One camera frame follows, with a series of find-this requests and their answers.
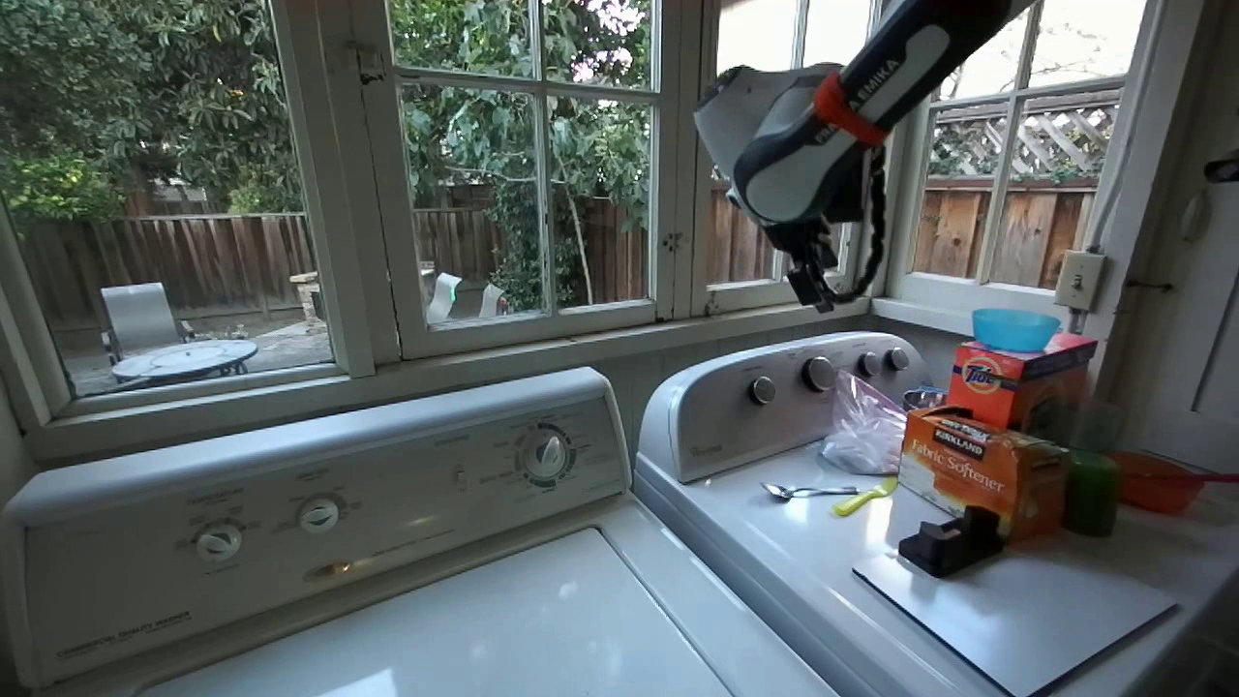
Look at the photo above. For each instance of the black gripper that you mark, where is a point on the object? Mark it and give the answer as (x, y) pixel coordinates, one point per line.
(805, 244)

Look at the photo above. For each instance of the small grey washer knob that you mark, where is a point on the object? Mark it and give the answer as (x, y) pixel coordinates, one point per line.
(759, 388)
(896, 356)
(867, 364)

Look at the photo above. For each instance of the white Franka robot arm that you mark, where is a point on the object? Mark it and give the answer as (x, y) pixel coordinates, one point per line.
(815, 142)

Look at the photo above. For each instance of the large white dial knob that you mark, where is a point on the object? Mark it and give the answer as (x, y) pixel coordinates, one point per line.
(547, 455)

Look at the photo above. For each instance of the white washing machine large dial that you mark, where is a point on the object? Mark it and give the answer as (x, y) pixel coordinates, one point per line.
(387, 604)

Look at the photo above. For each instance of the small white washer knob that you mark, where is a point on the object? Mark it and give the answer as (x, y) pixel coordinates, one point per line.
(218, 539)
(320, 511)

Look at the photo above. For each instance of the metal sink drain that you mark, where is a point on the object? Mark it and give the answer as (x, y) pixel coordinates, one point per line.
(820, 371)

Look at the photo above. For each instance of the clear plastic bag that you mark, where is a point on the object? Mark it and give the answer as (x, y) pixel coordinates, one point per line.
(866, 429)

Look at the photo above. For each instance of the blue plastic bowl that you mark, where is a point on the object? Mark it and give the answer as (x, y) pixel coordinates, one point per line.
(1016, 330)

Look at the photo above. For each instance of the metal spoon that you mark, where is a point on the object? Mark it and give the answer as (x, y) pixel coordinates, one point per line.
(778, 487)

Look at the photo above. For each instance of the orange Tide detergent box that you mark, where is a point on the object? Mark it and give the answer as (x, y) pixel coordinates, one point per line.
(1011, 388)

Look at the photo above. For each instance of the orange Kirkland box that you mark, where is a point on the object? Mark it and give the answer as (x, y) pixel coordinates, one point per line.
(981, 469)

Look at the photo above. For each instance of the small black block tool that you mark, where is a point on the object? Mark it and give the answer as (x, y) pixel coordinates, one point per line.
(950, 543)

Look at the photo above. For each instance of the green plastic cup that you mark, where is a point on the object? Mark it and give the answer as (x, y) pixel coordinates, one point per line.
(1095, 491)

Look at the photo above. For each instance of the white cabinet door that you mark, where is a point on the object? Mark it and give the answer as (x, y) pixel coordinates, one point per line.
(1185, 361)

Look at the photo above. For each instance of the white garden chair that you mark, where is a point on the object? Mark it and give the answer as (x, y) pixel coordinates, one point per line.
(443, 295)

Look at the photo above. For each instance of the orange plastic bowl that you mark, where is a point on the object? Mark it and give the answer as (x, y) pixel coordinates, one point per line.
(1155, 480)

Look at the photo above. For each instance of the brown wooden fence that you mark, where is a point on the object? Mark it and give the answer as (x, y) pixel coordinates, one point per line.
(194, 255)

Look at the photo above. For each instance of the round grey patio table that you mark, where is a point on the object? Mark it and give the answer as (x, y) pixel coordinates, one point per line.
(180, 356)

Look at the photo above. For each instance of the grey patio chair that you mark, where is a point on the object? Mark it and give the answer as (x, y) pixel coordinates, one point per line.
(140, 316)

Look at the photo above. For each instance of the green garden trees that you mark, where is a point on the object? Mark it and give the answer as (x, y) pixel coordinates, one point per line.
(129, 91)

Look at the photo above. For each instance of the white wall switch plate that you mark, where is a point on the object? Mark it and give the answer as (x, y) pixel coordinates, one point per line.
(1082, 278)

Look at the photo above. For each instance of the white wooden window frame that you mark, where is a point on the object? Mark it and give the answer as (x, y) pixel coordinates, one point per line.
(349, 194)

